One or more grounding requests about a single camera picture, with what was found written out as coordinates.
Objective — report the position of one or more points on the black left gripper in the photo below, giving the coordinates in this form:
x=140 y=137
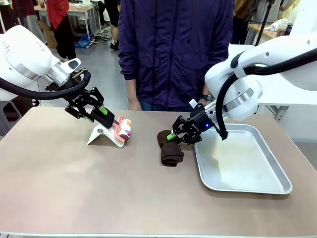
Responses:
x=79 y=100

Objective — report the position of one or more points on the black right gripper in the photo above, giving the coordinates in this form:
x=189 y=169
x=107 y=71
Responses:
x=199 y=122

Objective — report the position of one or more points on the dark brown cloth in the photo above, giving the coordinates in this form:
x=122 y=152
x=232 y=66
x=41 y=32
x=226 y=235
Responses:
x=171 y=153

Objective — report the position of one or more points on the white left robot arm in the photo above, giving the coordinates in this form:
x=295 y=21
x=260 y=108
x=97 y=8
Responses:
x=22 y=57

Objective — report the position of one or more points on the person's right forearm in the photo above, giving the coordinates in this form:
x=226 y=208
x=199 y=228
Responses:
x=131 y=88

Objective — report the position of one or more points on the person's left forearm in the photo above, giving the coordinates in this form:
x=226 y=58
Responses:
x=219 y=59

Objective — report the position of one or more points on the person's left hand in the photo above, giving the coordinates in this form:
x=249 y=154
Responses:
x=204 y=101

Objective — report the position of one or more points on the person's right hand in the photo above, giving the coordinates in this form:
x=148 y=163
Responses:
x=135 y=104

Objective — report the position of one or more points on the white lint roller stand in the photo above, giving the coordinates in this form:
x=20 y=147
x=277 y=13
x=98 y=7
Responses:
x=99 y=136

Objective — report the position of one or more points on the black wristwatch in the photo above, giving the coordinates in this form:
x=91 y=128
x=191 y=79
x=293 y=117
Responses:
x=206 y=96

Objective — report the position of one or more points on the blue plastic bag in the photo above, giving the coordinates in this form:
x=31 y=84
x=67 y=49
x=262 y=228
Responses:
x=83 y=41

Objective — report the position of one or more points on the silver metal tray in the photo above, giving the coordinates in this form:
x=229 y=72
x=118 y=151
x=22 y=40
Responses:
x=245 y=168

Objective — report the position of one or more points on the brown cardboard box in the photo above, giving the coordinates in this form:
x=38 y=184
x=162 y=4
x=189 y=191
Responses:
x=49 y=34

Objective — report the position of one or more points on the person in navy jacket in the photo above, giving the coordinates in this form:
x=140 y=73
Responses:
x=173 y=49

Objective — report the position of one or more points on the bystander in black shorts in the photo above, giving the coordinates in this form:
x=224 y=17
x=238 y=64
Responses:
x=113 y=22

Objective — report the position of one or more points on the bystander in red top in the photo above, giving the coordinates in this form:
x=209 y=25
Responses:
x=60 y=22

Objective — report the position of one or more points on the wooden background table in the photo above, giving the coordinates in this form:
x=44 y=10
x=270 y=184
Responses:
x=81 y=12

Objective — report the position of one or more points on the bystander in grey trousers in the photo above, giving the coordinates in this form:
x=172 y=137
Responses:
x=29 y=19

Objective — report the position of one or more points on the bystander in brown top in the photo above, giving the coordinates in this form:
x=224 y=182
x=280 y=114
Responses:
x=241 y=22

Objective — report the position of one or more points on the light wood side table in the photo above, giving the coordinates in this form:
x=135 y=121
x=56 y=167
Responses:
x=260 y=31

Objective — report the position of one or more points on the black tripod pole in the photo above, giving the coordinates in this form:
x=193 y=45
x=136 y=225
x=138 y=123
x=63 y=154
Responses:
x=263 y=22

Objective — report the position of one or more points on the crumpled white bag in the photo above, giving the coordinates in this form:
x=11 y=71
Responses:
x=278 y=24

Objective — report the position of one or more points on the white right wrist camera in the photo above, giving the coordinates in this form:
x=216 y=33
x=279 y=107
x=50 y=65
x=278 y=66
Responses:
x=193 y=103

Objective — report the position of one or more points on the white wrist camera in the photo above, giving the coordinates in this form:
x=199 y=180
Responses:
x=70 y=65
x=193 y=103

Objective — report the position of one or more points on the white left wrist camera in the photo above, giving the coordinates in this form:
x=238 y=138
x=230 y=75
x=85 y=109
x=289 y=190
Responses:
x=70 y=65

